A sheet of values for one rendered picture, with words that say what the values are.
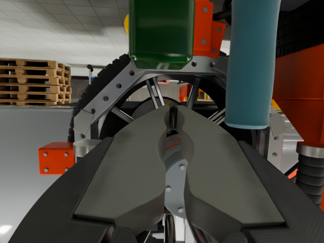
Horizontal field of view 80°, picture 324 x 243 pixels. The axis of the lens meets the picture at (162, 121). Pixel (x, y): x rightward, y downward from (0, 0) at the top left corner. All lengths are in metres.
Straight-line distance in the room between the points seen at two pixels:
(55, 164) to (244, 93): 0.47
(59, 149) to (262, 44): 0.50
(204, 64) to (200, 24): 0.09
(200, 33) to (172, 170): 0.32
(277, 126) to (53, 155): 0.57
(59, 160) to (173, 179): 0.31
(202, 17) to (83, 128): 0.39
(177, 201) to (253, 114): 0.22
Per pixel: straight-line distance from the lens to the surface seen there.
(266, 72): 0.42
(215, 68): 0.51
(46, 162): 0.57
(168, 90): 9.00
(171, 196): 0.39
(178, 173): 0.37
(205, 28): 0.52
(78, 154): 0.29
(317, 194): 0.39
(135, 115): 0.99
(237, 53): 0.42
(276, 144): 0.60
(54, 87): 4.76
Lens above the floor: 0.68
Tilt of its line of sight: 7 degrees up
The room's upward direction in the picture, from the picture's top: 179 degrees counter-clockwise
